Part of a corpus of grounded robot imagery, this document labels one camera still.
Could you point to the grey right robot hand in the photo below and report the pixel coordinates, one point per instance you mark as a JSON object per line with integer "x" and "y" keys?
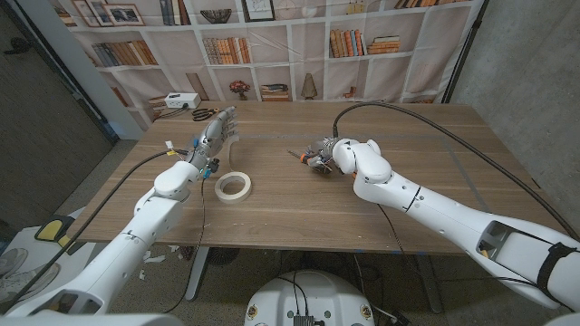
{"x": 319, "y": 156}

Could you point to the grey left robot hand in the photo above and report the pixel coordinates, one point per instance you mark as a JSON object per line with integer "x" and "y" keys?
{"x": 212, "y": 138}

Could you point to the black orange screwdriver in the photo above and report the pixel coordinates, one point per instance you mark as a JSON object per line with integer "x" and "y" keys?
{"x": 302, "y": 159}

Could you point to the cream masking tape roll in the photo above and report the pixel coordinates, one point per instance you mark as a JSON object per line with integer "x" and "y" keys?
{"x": 222, "y": 190}

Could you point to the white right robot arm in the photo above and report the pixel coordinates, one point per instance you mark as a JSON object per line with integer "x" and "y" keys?
{"x": 430, "y": 204}

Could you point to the white power strip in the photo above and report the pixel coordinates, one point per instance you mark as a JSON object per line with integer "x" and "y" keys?
{"x": 182, "y": 100}

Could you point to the printed bookshelf backdrop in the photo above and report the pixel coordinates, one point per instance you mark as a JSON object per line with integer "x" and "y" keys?
{"x": 394, "y": 77}

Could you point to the black round object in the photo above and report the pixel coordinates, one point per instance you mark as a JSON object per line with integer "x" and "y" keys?
{"x": 223, "y": 256}

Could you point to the white paper scrap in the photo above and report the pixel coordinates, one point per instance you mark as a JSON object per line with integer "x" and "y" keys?
{"x": 156, "y": 259}

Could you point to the white table leg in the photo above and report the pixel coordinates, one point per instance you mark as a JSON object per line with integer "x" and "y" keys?
{"x": 198, "y": 271}

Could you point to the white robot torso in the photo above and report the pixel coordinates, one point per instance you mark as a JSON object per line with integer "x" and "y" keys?
{"x": 312, "y": 294}

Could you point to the dark table leg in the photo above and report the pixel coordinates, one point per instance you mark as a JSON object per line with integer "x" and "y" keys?
{"x": 428, "y": 280}

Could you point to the black hub box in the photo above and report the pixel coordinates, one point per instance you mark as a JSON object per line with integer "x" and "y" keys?
{"x": 306, "y": 321}

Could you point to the black backdrop stand pole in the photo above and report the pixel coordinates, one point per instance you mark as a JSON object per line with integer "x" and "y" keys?
{"x": 462, "y": 59}

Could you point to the yellow black floor pad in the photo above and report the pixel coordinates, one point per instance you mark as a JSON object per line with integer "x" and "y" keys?
{"x": 52, "y": 228}

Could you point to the grey sneaker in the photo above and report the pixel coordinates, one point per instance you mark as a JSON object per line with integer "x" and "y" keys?
{"x": 31, "y": 280}
{"x": 11, "y": 260}

